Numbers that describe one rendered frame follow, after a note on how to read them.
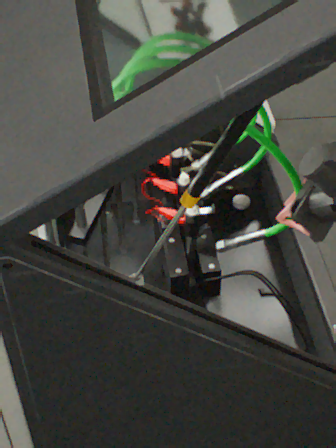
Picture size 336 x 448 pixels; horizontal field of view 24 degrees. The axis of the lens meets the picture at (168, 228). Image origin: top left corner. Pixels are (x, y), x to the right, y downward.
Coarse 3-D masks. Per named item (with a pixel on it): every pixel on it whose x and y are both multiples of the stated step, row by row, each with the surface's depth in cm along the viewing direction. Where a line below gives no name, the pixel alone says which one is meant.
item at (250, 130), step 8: (248, 128) 117; (256, 128) 117; (256, 136) 117; (264, 136) 118; (264, 144) 118; (272, 144) 118; (272, 152) 119; (280, 152) 119; (280, 160) 120; (288, 160) 120; (288, 168) 120; (296, 176) 122; (296, 184) 122; (296, 192) 124; (80, 208) 138; (280, 224) 130; (272, 232) 132; (280, 232) 131
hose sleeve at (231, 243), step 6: (264, 228) 133; (246, 234) 135; (252, 234) 133; (258, 234) 133; (264, 234) 132; (228, 240) 136; (234, 240) 135; (240, 240) 135; (246, 240) 134; (252, 240) 134; (258, 240) 133; (228, 246) 136; (234, 246) 136
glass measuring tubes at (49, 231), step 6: (48, 222) 143; (54, 222) 144; (60, 222) 162; (42, 228) 142; (48, 228) 144; (54, 228) 144; (60, 228) 161; (42, 234) 143; (48, 234) 146; (54, 234) 145; (60, 234) 160; (48, 240) 148; (54, 240) 147; (60, 240) 158
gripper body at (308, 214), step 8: (312, 184) 122; (312, 192) 121; (320, 192) 119; (304, 200) 120; (312, 200) 120; (320, 200) 118; (328, 200) 116; (296, 208) 120; (304, 208) 120; (312, 208) 120; (320, 208) 118; (328, 208) 117; (296, 216) 119; (304, 216) 120; (312, 216) 120; (320, 216) 119; (328, 216) 118; (304, 224) 119; (312, 224) 120; (320, 224) 121; (328, 224) 122; (312, 232) 120; (320, 232) 121; (328, 232) 122; (320, 240) 121
